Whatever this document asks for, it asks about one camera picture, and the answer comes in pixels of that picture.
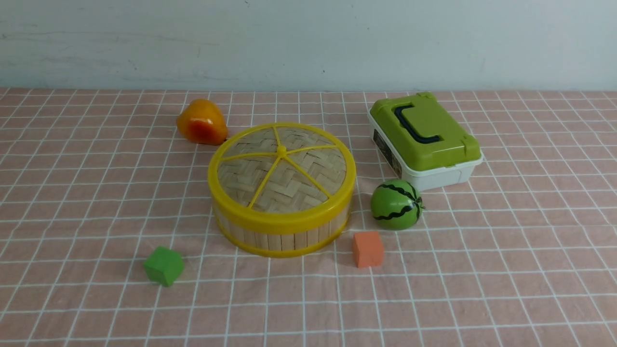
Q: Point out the yellow bamboo steamer lid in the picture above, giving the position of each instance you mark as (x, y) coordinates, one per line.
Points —
(282, 178)

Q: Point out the yellow bamboo steamer basket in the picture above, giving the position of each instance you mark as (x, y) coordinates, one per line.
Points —
(278, 245)

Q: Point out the green toy watermelon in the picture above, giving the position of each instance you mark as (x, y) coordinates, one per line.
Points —
(396, 205)

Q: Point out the orange foam cube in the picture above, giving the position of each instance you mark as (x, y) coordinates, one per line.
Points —
(367, 249)

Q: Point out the green white storage box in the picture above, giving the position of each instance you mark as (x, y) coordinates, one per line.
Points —
(422, 143)

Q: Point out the orange toy mango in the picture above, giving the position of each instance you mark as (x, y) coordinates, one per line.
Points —
(203, 122)

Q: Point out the green foam cube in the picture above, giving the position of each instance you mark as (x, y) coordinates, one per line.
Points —
(164, 266)

